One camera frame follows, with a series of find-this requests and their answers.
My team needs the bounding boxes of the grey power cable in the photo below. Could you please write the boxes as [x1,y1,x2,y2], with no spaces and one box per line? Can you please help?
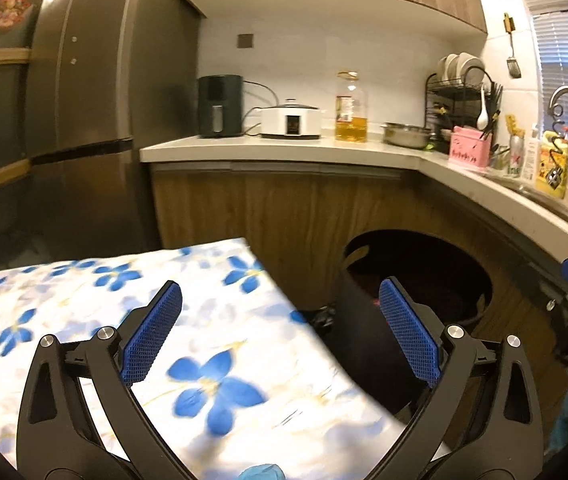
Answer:
[241,80,277,137]

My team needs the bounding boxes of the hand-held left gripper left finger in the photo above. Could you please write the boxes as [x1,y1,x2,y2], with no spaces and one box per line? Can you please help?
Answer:
[16,280,199,480]

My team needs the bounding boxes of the white soap bottle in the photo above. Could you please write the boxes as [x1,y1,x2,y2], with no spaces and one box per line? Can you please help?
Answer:
[521,124,540,182]

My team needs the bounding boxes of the hanging metal spatula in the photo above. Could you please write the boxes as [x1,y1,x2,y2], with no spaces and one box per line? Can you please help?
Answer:
[503,12,522,79]

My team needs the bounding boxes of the black dish rack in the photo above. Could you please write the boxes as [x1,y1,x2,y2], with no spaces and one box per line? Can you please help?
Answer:
[424,52,505,143]

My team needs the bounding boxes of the yellow detergent bottle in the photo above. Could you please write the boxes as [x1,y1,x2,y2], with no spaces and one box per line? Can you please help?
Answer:
[534,130,568,199]

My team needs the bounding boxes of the steel sink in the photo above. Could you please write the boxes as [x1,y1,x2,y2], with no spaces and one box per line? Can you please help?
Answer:
[509,180,568,241]

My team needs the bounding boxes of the white rice cooker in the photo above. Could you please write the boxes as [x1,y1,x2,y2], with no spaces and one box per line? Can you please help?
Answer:
[260,98,323,139]

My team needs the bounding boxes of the red paper decoration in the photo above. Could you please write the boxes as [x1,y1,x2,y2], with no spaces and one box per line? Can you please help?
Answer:
[0,0,33,28]

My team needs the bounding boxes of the pink utensil holder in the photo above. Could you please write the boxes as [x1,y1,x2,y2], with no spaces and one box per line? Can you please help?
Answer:
[449,126,491,168]

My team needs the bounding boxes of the black spiral hanger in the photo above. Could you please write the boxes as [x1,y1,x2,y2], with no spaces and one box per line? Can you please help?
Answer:
[546,105,568,188]

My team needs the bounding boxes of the wooden base cabinet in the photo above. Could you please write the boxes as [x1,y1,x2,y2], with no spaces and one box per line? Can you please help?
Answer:
[150,162,568,391]

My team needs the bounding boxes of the black air fryer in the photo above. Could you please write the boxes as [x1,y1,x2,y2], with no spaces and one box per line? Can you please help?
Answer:
[198,74,243,138]

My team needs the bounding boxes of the steel bowl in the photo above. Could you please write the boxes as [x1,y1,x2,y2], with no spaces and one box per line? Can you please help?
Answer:
[381,122,435,150]

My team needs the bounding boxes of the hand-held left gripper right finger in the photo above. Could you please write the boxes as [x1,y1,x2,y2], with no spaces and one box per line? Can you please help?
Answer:
[379,276,545,480]

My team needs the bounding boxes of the green and white can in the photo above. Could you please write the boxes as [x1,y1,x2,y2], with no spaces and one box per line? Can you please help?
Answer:
[508,135,524,179]

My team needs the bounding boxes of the white kitchen countertop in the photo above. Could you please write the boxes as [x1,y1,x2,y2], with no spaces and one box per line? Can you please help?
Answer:
[140,135,568,286]

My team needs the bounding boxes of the row of white plates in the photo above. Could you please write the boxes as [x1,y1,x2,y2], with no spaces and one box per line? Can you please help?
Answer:
[438,52,485,86]

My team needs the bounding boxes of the cooking oil bottle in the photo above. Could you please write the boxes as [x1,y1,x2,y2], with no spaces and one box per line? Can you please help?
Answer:
[335,71,369,143]

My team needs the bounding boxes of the blue floral tablecloth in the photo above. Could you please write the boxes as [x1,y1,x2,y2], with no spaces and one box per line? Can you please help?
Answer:
[0,237,452,480]

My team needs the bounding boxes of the dark steel refrigerator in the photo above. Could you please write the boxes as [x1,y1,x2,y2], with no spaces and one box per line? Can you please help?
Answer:
[28,0,202,261]

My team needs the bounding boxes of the black trash bin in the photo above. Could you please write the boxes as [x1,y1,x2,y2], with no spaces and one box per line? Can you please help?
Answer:
[336,229,494,426]

